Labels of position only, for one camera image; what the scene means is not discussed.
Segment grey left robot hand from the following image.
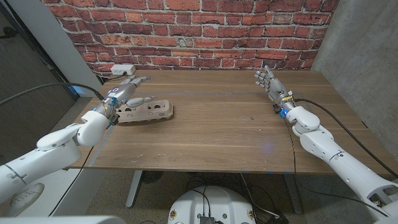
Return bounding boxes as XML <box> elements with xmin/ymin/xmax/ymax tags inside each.
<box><xmin>93</xmin><ymin>75</ymin><xmax>157</xmax><ymax>121</ymax></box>

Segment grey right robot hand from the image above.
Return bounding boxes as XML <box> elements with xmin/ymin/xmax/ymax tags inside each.
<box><xmin>254</xmin><ymin>64</ymin><xmax>295</xmax><ymax>113</ymax></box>

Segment brown cardboard egg carton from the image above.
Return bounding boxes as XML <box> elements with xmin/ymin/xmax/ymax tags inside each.
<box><xmin>116</xmin><ymin>99</ymin><xmax>174</xmax><ymax>124</ymax></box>

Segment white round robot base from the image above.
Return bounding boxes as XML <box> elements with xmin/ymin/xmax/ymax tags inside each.
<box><xmin>167</xmin><ymin>185</ymin><xmax>256</xmax><ymax>224</ymax></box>

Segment white power strip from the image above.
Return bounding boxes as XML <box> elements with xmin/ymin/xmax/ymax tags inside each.
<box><xmin>110</xmin><ymin>63</ymin><xmax>136</xmax><ymax>76</ymax></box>

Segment black round floor fan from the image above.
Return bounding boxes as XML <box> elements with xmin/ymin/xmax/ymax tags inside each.
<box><xmin>141</xmin><ymin>170</ymin><xmax>164</xmax><ymax>184</ymax></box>

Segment dark grey door panel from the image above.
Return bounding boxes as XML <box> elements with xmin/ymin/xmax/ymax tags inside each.
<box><xmin>0</xmin><ymin>2</ymin><xmax>80</xmax><ymax>166</ymax></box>

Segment red brick printed backdrop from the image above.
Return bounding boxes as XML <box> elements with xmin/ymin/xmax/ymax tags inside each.
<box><xmin>42</xmin><ymin>0</ymin><xmax>340</xmax><ymax>77</ymax></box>

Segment grey metal table leg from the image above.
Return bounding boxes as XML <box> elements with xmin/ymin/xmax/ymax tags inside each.
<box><xmin>125</xmin><ymin>170</ymin><xmax>144</xmax><ymax>208</ymax></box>
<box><xmin>283</xmin><ymin>174</ymin><xmax>303</xmax><ymax>215</ymax></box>

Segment white floor platform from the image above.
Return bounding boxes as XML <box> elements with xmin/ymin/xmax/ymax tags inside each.
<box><xmin>6</xmin><ymin>167</ymin><xmax>109</xmax><ymax>218</ymax></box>

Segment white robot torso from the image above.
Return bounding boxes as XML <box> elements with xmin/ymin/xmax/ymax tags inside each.
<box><xmin>0</xmin><ymin>216</ymin><xmax>127</xmax><ymax>224</ymax></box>

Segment white sneaker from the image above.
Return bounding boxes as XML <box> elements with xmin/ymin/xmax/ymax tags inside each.
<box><xmin>6</xmin><ymin>182</ymin><xmax>45</xmax><ymax>217</ymax></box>

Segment black power strip cable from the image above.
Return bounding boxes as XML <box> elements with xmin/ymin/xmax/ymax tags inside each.
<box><xmin>101</xmin><ymin>71</ymin><xmax>128</xmax><ymax>83</ymax></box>

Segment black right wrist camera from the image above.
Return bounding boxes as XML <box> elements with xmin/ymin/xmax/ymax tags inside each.
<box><xmin>272</xmin><ymin>104</ymin><xmax>287</xmax><ymax>119</ymax></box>

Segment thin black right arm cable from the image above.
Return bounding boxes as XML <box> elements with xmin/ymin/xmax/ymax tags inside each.
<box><xmin>282</xmin><ymin>118</ymin><xmax>389</xmax><ymax>218</ymax></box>

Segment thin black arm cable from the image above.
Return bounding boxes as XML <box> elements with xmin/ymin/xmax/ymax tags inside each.
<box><xmin>49</xmin><ymin>146</ymin><xmax>95</xmax><ymax>217</ymax></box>
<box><xmin>282</xmin><ymin>118</ymin><xmax>389</xmax><ymax>218</ymax></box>

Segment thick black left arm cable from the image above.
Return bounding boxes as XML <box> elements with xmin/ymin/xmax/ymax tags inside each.
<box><xmin>0</xmin><ymin>82</ymin><xmax>105</xmax><ymax>106</ymax></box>

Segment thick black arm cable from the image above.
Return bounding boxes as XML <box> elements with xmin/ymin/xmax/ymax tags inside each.
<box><xmin>294</xmin><ymin>98</ymin><xmax>398</xmax><ymax>180</ymax></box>
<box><xmin>0</xmin><ymin>82</ymin><xmax>105</xmax><ymax>106</ymax></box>

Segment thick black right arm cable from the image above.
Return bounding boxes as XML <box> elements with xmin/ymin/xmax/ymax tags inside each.
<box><xmin>294</xmin><ymin>98</ymin><xmax>398</xmax><ymax>180</ymax></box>

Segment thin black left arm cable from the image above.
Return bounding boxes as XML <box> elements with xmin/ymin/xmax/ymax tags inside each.
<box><xmin>49</xmin><ymin>146</ymin><xmax>95</xmax><ymax>217</ymax></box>

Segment white floor cable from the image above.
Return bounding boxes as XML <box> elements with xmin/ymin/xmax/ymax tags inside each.
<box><xmin>241</xmin><ymin>172</ymin><xmax>280</xmax><ymax>219</ymax></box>

